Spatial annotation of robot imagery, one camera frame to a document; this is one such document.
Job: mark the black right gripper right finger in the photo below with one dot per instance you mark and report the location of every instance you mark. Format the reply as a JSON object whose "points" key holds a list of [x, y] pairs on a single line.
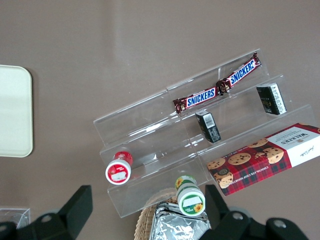
{"points": [[225, 225]]}

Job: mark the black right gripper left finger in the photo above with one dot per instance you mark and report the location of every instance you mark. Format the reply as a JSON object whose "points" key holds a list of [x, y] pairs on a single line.
{"points": [[72, 215]]}

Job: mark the oval wicker basket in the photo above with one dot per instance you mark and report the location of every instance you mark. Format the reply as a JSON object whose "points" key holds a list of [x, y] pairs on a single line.
{"points": [[145, 222]]}

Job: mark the beige plastic tray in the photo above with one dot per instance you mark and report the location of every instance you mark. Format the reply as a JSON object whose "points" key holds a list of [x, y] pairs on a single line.
{"points": [[15, 112]]}

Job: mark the green lid white cup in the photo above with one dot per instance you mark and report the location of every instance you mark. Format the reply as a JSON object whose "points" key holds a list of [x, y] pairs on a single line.
{"points": [[191, 200]]}

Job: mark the aluminium foil container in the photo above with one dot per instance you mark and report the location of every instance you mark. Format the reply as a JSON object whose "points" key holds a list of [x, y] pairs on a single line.
{"points": [[175, 225]]}

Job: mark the clear acrylic bottle rack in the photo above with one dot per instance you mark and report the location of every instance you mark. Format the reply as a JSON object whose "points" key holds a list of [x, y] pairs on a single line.
{"points": [[15, 216]]}

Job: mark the red lid white cup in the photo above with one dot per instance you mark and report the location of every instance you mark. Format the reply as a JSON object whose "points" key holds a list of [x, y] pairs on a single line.
{"points": [[118, 172]]}

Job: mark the red tartan cookie box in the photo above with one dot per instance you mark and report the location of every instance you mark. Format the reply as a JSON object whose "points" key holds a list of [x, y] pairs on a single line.
{"points": [[262, 160]]}

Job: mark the small black box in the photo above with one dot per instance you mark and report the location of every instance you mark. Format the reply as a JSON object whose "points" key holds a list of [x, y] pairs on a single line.
{"points": [[208, 127], [271, 98]]}

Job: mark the clear acrylic step shelf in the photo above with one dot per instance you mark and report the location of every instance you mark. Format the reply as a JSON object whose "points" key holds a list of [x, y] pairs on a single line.
{"points": [[150, 140]]}

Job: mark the brown Snickers bar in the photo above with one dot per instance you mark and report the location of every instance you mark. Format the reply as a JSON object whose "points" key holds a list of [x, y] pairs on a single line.
{"points": [[197, 98], [241, 73]]}

